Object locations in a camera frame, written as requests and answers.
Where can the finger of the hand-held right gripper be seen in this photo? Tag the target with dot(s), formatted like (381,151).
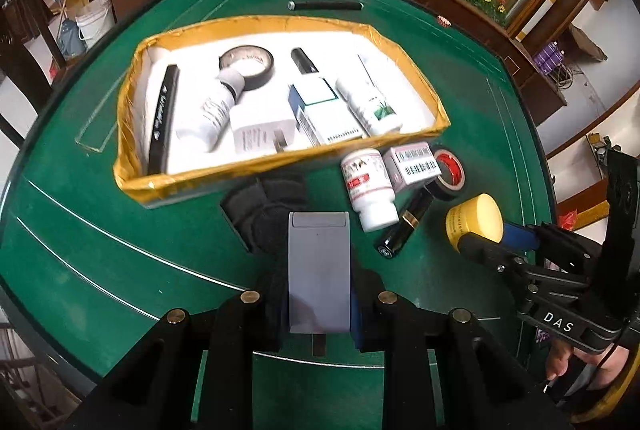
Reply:
(495,257)
(517,232)

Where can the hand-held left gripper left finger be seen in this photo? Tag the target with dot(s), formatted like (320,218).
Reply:
(272,310)

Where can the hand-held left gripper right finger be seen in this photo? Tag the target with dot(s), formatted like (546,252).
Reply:
(367,305)

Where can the yellow capped jar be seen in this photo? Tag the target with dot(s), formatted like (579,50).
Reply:
(480,215)

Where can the white and grey power adapter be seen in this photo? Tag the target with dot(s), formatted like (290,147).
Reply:
(320,275)

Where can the white plug charger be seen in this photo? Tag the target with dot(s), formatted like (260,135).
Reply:
(255,132)

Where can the white bottle with green print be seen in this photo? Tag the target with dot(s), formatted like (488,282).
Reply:
(370,104)

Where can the blue and white medicine box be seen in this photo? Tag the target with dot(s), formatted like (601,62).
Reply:
(320,114)

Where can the white bottle with grey cap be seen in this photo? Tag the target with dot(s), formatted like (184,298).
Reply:
(210,114)

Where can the long black box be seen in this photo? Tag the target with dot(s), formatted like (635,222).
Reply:
(164,119)

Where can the thick black marker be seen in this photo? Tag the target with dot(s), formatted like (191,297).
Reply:
(305,59)

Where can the white foam box yellow tape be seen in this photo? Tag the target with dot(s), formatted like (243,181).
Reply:
(200,49)

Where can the person's right hand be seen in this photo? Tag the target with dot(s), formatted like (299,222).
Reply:
(560,360)

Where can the black lipstick tube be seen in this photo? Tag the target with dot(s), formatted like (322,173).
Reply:
(400,232)

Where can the red and black tape roll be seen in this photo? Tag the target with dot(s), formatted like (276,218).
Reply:
(452,175)

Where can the black ribbed plastic part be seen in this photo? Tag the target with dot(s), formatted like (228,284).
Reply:
(265,205)

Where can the white pill bottle red label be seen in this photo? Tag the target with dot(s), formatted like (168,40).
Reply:
(370,195)

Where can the pink and white barcode box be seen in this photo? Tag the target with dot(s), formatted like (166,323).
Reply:
(412,162)

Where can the pack of purple bottles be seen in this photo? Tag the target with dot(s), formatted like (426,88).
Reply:
(547,57)

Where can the cardboard box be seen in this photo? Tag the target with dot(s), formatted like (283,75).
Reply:
(587,42)

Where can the small red wrapper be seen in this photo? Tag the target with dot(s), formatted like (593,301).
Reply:
(444,20)

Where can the black marker with grey end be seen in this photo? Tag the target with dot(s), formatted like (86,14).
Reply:
(325,5)

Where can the white plastic bucket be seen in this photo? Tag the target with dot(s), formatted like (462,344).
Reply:
(95,24)

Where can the grey dustpan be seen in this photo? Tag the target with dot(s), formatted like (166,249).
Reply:
(70,39)

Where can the dark wooden chair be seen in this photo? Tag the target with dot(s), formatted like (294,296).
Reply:
(20,74)

